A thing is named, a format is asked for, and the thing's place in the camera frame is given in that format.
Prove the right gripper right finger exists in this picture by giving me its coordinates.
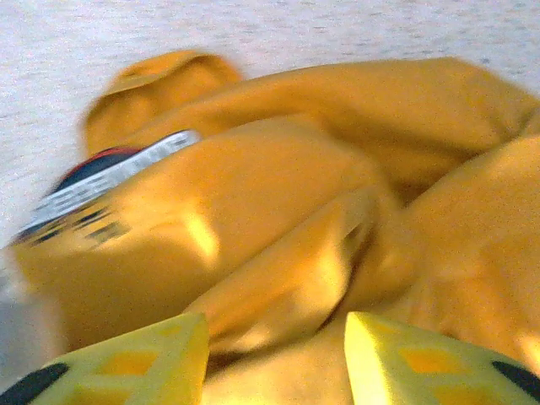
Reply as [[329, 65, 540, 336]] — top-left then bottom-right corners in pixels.
[[343, 310, 540, 405]]

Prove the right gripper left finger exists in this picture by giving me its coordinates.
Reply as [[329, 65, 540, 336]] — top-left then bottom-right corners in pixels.
[[0, 311, 211, 405]]

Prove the yellow t-shirt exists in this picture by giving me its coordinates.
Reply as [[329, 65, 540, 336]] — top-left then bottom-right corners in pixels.
[[8, 49, 540, 405]]

